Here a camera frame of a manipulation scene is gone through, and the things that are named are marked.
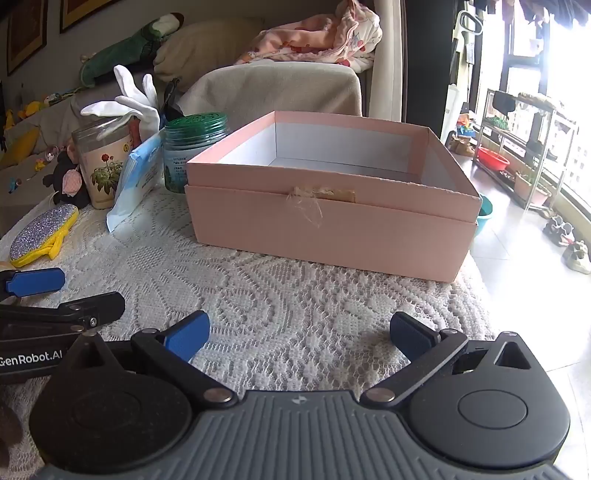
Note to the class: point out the beige pillow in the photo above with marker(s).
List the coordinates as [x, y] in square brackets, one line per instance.
[207, 46]

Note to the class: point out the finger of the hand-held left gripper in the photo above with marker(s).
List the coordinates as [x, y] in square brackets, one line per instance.
[37, 282]
[92, 308]

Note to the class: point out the green plush toy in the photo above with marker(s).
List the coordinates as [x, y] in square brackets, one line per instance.
[124, 50]

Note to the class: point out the black plush toy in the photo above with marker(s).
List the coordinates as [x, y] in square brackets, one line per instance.
[69, 182]

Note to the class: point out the white cotton glove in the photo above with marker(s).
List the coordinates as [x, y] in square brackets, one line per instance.
[138, 108]

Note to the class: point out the yellow duck toy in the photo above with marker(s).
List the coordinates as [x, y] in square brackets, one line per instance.
[33, 110]

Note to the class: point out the flower print glass jar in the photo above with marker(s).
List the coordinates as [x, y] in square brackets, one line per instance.
[101, 161]

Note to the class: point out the large framed picture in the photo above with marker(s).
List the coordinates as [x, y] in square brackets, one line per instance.
[25, 32]

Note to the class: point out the cream curtain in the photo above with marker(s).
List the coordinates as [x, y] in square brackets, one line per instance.
[390, 60]

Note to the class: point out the clear pink trinket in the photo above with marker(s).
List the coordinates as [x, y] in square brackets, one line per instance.
[57, 152]

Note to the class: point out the white stick vacuum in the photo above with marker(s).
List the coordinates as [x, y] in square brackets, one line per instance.
[455, 101]

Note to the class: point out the beige plush blanket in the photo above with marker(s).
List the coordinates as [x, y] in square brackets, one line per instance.
[277, 87]

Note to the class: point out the metal shelf rack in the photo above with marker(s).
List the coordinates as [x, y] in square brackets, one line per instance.
[561, 138]

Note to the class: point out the blue wet wipes packet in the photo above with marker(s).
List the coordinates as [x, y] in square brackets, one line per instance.
[138, 180]

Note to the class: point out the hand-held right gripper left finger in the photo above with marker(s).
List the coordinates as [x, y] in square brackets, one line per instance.
[187, 336]

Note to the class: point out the small framed picture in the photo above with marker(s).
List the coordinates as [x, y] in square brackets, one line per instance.
[85, 11]

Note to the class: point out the small yellow toy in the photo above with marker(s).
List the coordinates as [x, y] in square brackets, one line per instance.
[40, 165]

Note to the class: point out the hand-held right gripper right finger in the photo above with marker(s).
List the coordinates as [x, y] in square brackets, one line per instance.
[411, 336]

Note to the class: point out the pink cardboard box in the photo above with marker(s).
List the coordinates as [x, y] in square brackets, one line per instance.
[323, 230]

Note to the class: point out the red plastic basin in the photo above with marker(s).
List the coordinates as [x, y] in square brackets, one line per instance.
[493, 159]

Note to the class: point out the white lace tablecloth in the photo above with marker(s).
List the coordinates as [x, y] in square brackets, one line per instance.
[277, 300]

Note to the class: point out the green lid jar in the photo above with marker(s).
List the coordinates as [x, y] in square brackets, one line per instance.
[194, 138]

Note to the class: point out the glittery yellow scrubbing pad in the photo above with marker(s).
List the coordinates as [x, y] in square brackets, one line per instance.
[41, 230]

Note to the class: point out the grey shoe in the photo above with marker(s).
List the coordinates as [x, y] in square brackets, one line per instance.
[558, 230]
[577, 258]

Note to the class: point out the pink printed blanket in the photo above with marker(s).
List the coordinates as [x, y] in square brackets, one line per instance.
[314, 41]

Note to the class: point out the yellow plush toy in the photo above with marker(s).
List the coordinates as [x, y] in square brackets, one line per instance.
[18, 147]

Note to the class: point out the teal plastic bucket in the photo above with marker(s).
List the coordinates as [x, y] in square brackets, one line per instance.
[483, 219]

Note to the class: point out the black plastic object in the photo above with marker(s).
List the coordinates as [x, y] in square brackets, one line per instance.
[171, 104]

